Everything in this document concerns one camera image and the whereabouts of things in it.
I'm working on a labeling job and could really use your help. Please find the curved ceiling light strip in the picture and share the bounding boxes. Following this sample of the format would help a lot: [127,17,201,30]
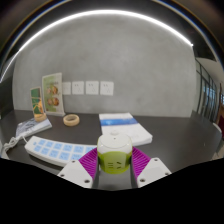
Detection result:
[0,9,194,84]

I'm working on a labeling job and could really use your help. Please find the white power strip cable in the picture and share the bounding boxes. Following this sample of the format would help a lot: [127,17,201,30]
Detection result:
[1,133,33,158]

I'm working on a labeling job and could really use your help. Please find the white power strip blue sockets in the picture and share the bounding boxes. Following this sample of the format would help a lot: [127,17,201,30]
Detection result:
[24,135,98,168]

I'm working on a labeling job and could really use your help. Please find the small orange menu sign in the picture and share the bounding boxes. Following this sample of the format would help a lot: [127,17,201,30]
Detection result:
[30,86,48,123]

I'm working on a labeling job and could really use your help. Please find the grey printed brochure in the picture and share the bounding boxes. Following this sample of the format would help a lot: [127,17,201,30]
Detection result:
[15,117,53,139]

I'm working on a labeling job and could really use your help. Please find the white and blue book stack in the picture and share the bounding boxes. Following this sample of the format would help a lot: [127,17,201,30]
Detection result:
[98,112,154,147]

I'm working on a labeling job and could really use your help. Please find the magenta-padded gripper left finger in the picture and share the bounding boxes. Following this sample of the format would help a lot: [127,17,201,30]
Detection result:
[57,147,100,188]

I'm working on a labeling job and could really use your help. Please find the large green menu sign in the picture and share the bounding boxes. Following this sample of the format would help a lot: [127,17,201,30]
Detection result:
[41,72,66,117]

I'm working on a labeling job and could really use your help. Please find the white wall socket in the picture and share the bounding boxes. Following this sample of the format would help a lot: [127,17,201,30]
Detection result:
[62,81,72,96]
[85,80,100,96]
[71,80,85,96]
[99,80,115,97]

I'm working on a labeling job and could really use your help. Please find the green and white charger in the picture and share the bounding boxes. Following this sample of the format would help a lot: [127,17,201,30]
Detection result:
[96,130,134,175]

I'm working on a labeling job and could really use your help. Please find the beige tape roll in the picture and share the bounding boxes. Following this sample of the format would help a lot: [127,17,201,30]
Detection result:
[62,113,81,127]

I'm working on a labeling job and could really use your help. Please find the black-framed glass partition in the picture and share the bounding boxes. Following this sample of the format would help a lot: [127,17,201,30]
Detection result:
[194,58,224,124]

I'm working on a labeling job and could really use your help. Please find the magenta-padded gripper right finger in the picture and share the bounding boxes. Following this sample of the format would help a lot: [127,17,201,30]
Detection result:
[131,146,173,188]

